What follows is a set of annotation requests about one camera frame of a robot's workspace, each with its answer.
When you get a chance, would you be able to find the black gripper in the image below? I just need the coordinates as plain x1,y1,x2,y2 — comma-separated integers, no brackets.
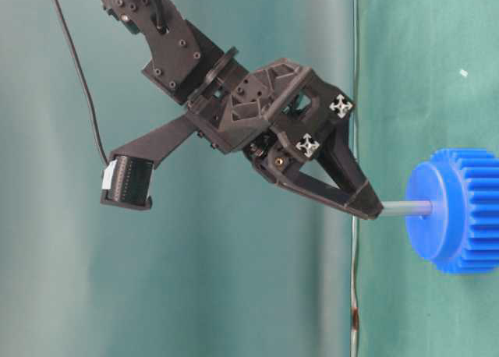
186,58,383,220

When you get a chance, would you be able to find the silver metal shaft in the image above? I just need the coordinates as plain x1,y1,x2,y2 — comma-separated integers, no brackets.
380,200,432,217

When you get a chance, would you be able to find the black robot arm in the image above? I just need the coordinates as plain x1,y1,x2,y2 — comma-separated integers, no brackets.
101,0,383,219

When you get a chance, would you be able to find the blue plastic gear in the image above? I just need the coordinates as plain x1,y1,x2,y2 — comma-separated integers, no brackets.
405,148,498,274

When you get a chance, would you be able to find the green table mat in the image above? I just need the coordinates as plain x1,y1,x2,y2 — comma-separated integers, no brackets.
356,0,498,356

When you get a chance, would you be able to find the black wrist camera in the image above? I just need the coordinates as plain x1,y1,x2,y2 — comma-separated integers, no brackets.
101,114,196,210

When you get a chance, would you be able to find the black camera cable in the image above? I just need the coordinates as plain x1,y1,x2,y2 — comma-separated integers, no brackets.
44,0,111,165

